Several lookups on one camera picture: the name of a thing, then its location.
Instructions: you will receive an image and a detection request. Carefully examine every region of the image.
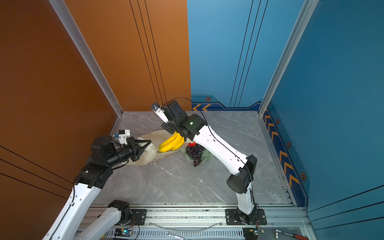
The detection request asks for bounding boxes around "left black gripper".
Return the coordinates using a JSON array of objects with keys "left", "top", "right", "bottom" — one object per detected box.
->
[{"left": 106, "top": 138, "right": 151, "bottom": 169}]

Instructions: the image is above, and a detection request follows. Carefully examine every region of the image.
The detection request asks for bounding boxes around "cream plastic bag orange print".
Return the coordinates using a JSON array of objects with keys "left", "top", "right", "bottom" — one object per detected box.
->
[{"left": 128, "top": 130, "right": 192, "bottom": 166}]

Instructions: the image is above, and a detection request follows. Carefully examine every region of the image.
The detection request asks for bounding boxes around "yellow banana bunch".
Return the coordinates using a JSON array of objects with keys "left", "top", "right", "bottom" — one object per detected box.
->
[{"left": 159, "top": 132, "right": 185, "bottom": 153}]

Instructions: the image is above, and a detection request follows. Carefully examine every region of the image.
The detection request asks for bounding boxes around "dark purple grape bunch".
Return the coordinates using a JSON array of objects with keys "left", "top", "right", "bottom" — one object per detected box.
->
[{"left": 186, "top": 144, "right": 205, "bottom": 167}]

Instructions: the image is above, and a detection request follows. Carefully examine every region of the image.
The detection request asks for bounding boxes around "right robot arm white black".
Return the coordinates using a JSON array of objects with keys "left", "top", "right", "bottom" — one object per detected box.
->
[{"left": 151, "top": 100, "right": 258, "bottom": 225}]

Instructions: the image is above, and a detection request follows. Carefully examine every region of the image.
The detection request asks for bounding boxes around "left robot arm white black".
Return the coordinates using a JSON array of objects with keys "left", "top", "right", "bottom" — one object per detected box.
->
[{"left": 44, "top": 135, "right": 152, "bottom": 240}]

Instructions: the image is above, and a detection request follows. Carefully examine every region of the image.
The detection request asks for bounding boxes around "green leaf-shaped plate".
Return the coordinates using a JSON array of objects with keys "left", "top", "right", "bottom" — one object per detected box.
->
[{"left": 182, "top": 143, "right": 214, "bottom": 165}]

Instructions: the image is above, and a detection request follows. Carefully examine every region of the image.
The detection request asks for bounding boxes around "left green circuit board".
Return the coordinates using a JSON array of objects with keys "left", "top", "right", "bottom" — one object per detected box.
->
[{"left": 114, "top": 228, "right": 134, "bottom": 238}]

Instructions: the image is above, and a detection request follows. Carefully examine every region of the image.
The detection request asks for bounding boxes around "green circuit board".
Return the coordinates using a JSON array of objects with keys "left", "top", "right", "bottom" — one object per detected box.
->
[
  {"left": 243, "top": 228, "right": 265, "bottom": 240},
  {"left": 114, "top": 228, "right": 134, "bottom": 238}
]

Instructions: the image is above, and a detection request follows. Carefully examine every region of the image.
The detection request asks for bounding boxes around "right green circuit board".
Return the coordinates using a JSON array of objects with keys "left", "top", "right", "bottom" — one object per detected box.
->
[{"left": 243, "top": 228, "right": 265, "bottom": 240}]

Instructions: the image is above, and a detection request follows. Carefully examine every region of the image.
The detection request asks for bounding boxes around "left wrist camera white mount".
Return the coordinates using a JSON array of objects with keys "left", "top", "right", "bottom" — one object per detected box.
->
[{"left": 114, "top": 130, "right": 131, "bottom": 146}]

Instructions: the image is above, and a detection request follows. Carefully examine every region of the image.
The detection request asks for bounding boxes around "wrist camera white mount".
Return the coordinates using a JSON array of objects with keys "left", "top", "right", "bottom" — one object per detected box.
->
[
  {"left": 151, "top": 103, "right": 169, "bottom": 123},
  {"left": 114, "top": 130, "right": 131, "bottom": 146}
]

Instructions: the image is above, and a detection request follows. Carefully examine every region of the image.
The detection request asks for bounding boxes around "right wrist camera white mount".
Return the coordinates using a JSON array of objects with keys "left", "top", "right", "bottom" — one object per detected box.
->
[{"left": 151, "top": 103, "right": 169, "bottom": 123}]

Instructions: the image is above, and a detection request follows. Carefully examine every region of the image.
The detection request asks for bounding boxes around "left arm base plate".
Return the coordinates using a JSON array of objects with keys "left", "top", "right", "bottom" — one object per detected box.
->
[{"left": 126, "top": 209, "right": 147, "bottom": 226}]

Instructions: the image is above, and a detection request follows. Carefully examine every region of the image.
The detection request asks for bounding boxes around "aluminium front rail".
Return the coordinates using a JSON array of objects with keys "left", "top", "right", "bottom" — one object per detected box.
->
[{"left": 55, "top": 203, "right": 317, "bottom": 240}]

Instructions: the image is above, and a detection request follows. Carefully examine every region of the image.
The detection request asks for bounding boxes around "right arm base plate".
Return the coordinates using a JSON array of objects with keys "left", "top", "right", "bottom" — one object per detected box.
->
[{"left": 225, "top": 208, "right": 268, "bottom": 226}]

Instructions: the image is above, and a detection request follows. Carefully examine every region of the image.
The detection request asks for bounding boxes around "left aluminium corner post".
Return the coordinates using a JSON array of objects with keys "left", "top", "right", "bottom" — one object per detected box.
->
[{"left": 49, "top": 0, "right": 123, "bottom": 117}]

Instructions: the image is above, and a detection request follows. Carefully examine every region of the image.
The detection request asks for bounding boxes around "aluminium corner post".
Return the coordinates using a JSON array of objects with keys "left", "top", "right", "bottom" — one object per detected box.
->
[
  {"left": 258, "top": 0, "right": 319, "bottom": 117},
  {"left": 49, "top": 0, "right": 123, "bottom": 117}
]

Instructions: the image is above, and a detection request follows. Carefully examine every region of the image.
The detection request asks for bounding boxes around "red handled tool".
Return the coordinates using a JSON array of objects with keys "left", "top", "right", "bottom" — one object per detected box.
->
[{"left": 273, "top": 229, "right": 309, "bottom": 240}]

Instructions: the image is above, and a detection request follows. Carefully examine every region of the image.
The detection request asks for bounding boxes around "right aluminium corner post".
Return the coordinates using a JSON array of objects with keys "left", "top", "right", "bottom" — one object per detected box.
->
[{"left": 258, "top": 0, "right": 319, "bottom": 117}]

